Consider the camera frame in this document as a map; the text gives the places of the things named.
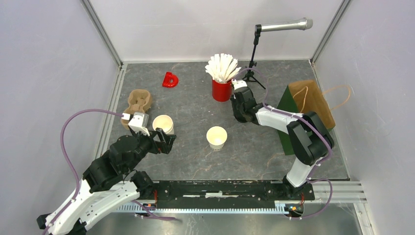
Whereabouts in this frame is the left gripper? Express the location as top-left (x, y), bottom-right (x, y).
top-left (125, 126), bottom-right (177, 173)

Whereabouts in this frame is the white paper cup stack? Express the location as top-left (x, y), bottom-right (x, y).
top-left (152, 115), bottom-right (174, 134)

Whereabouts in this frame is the single white paper cup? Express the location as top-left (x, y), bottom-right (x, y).
top-left (206, 126), bottom-right (228, 151)

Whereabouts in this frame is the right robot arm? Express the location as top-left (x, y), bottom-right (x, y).
top-left (231, 85), bottom-right (334, 200)

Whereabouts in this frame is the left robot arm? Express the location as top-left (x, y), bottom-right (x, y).
top-left (36, 128), bottom-right (177, 235)

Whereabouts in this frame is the red cylindrical holder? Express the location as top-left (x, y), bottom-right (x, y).
top-left (212, 80), bottom-right (232, 102)

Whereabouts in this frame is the brown cardboard cup carrier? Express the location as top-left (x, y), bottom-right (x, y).
top-left (123, 89), bottom-right (153, 115)

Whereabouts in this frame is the red plastic letter d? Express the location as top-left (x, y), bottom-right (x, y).
top-left (162, 72), bottom-right (179, 88)

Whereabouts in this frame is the green paper bag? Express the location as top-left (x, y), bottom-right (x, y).
top-left (277, 79), bottom-right (352, 156)

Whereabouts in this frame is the black mini tripod stand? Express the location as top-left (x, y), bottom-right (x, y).
top-left (242, 24), bottom-right (266, 89)

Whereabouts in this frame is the silver microphone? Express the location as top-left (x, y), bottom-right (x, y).
top-left (261, 18), bottom-right (313, 33)

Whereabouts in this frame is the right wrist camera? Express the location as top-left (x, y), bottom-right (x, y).
top-left (231, 79), bottom-right (247, 93)

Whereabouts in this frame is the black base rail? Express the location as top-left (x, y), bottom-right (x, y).
top-left (133, 180), bottom-right (315, 210)

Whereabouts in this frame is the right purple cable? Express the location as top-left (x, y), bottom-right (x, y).
top-left (231, 67), bottom-right (335, 219)

